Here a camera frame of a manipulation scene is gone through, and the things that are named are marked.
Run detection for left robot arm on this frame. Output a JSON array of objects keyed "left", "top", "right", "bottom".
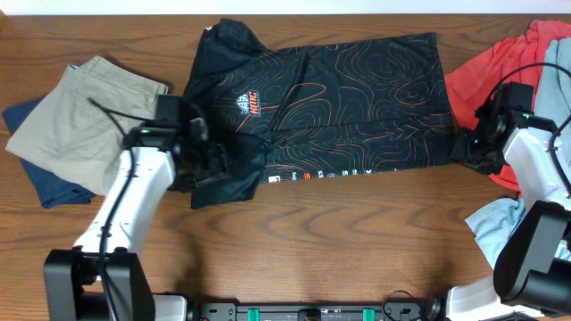
[{"left": 44, "top": 95, "right": 228, "bottom": 320}]

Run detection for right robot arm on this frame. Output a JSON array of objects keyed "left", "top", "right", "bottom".
[{"left": 445, "top": 82, "right": 570, "bottom": 320}]

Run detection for black orange-patterned jersey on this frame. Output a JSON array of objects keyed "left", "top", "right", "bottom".
[{"left": 178, "top": 19, "right": 453, "bottom": 210}]

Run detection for light blue t-shirt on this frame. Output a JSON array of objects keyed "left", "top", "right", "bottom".
[{"left": 466, "top": 38, "right": 570, "bottom": 266}]

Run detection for red t-shirt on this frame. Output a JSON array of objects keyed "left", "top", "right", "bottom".
[{"left": 443, "top": 20, "right": 571, "bottom": 193}]

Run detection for folded navy blue garment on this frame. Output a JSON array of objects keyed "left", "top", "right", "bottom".
[{"left": 3, "top": 98, "right": 95, "bottom": 209}]

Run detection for folded khaki trousers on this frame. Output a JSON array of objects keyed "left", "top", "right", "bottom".
[{"left": 5, "top": 56, "right": 169, "bottom": 195}]

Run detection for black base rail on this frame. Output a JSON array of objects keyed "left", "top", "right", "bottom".
[{"left": 151, "top": 289, "right": 447, "bottom": 321}]

